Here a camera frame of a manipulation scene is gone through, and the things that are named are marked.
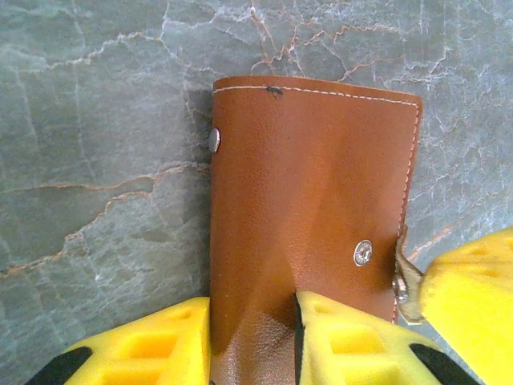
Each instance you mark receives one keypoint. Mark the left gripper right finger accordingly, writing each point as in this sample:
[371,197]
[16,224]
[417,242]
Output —
[352,353]

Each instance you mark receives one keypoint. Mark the brown leather card holder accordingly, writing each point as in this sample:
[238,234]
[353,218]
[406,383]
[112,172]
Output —
[312,180]

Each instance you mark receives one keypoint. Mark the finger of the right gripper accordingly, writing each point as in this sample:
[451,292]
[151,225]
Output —
[473,301]

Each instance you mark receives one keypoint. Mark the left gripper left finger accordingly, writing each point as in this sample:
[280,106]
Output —
[140,353]

